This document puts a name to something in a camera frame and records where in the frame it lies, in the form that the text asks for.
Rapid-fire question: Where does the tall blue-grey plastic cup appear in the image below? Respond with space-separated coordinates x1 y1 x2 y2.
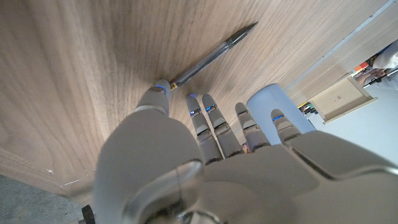
246 83 317 146

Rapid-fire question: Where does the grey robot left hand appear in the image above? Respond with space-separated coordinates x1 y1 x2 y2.
92 79 398 224

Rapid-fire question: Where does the seated person in grey shirt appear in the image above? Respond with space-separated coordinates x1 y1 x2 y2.
354 39 398 91

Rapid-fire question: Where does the dark grey translucent pen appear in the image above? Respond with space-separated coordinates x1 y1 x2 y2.
169 21 259 93

